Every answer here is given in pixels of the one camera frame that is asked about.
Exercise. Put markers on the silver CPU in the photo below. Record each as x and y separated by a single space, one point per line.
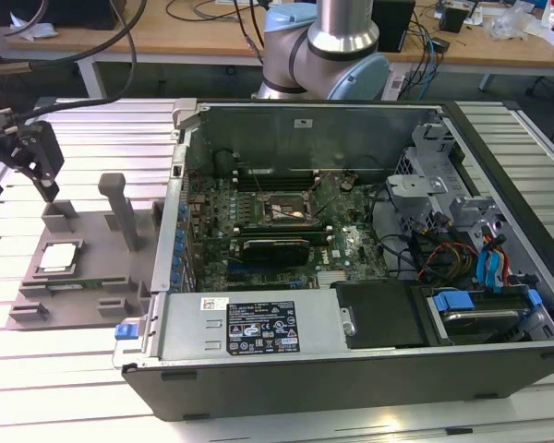
57 255

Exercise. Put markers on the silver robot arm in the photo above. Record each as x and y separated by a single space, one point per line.
337 32

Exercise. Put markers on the CPU socket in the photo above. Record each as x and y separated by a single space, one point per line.
286 203

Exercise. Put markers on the white crumpled paper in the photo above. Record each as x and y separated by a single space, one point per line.
30 28

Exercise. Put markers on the grey parts rack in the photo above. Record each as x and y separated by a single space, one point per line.
97 258

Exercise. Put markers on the wide black monitor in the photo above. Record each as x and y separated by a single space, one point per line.
83 11

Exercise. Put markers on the green RAM stick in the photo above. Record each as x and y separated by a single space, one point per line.
90 282

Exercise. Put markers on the grey case latch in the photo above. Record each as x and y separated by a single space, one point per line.
184 113

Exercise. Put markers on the wooden desk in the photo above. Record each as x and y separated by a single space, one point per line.
175 37

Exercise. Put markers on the black round case speaker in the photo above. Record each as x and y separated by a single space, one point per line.
223 162

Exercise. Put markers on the blue case latch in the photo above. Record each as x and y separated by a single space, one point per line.
124 332

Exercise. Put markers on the silver power supply unit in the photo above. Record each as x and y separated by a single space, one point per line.
184 323

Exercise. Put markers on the RAM slot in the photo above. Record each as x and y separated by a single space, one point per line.
318 234
277 182
281 224
277 172
277 187
281 229
277 177

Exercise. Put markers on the black graphics card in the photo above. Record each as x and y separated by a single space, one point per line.
272 253

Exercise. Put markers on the small silver chipset heatsink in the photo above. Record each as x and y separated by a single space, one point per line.
331 277

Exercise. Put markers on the green motherboard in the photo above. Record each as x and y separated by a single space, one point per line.
351 240

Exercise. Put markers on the white labelled tag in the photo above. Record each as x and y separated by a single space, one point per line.
395 85

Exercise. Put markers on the dark grey PC case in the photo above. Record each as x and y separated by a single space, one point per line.
304 392

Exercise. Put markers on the silver metal drive cage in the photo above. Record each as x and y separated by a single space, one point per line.
413 189

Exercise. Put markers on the tall black box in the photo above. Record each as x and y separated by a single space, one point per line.
397 25

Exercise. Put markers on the black plastic shroud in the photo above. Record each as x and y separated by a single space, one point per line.
383 314

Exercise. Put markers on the black power adapter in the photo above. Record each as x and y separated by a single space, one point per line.
441 44

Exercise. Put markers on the small black bin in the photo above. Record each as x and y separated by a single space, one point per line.
453 20

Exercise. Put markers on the hard disk in blue carrier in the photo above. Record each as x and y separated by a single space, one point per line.
454 302

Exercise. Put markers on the clear plastic bags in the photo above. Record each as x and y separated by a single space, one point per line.
512 20

